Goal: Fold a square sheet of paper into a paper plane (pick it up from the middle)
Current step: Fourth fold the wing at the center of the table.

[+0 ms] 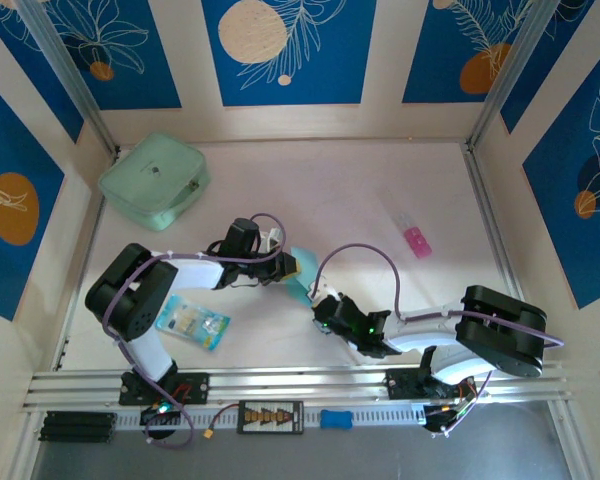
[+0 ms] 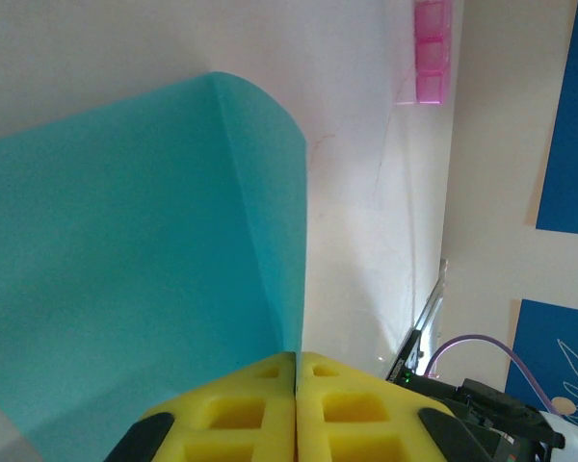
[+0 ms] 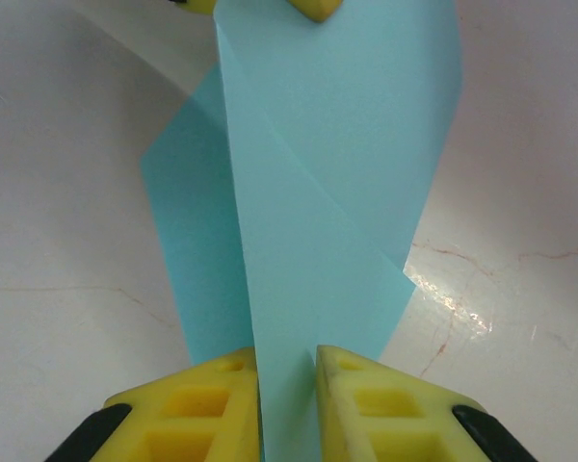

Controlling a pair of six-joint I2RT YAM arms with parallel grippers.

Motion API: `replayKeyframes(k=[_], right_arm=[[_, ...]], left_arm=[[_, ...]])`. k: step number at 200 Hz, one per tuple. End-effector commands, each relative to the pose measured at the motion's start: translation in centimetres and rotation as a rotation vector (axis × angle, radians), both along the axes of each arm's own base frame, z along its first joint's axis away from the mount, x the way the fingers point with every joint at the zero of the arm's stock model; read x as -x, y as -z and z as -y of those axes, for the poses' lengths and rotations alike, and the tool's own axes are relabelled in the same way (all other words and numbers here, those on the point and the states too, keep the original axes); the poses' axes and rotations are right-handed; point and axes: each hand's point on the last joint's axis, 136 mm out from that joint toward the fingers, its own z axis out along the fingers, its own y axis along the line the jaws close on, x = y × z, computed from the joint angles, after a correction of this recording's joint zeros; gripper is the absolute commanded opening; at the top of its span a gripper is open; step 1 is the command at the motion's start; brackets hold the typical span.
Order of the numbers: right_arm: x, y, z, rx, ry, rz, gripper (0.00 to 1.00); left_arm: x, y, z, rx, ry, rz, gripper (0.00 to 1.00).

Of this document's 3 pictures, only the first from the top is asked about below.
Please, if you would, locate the light blue cloth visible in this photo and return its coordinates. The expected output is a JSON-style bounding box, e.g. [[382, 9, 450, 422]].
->
[[284, 245, 319, 306]]

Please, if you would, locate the blue yellow snack packet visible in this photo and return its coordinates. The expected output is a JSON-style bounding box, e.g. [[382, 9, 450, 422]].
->
[[157, 293, 232, 355]]

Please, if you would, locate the blue foam block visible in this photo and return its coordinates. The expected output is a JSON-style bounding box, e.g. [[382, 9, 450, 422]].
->
[[319, 408, 354, 430]]

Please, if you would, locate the pink clear plastic stick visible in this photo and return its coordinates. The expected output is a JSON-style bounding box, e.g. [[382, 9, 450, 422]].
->
[[398, 212, 434, 260]]

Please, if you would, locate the black wiring hub green light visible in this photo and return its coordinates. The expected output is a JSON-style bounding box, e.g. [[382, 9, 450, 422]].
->
[[422, 399, 474, 436], [139, 399, 182, 427]]

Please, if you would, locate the black power distribution board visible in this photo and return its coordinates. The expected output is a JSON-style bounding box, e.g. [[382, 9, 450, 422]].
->
[[236, 400, 305, 435]]

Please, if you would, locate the mint green zip pouch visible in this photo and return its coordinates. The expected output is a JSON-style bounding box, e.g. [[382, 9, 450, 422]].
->
[[98, 131, 212, 233]]

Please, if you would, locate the black profile bar stack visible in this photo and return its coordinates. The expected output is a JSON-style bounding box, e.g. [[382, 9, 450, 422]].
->
[[38, 410, 117, 444]]

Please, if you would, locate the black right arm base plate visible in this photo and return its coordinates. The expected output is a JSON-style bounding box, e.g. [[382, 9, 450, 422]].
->
[[385, 368, 434, 401]]

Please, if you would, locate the slotted grey cable duct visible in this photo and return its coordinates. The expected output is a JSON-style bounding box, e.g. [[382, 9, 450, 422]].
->
[[114, 403, 431, 432]]

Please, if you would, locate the aluminium mounting rail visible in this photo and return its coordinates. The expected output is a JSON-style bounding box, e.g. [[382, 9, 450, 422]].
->
[[22, 362, 574, 414]]

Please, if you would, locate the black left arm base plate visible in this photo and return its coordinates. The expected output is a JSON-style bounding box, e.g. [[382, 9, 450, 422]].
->
[[118, 370, 211, 406]]

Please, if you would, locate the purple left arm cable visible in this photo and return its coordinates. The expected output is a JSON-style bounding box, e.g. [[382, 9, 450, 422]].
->
[[102, 213, 281, 451]]

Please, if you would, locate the aluminium table side rail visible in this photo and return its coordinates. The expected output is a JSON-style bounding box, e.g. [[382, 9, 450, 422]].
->
[[462, 144, 541, 361], [52, 197, 106, 372]]

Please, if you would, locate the wire with yellow connector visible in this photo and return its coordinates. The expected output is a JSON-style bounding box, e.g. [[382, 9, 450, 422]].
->
[[203, 403, 241, 442]]

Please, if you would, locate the aluminium frame post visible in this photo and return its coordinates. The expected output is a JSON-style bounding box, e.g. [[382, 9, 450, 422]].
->
[[467, 0, 564, 151], [17, 0, 121, 156]]

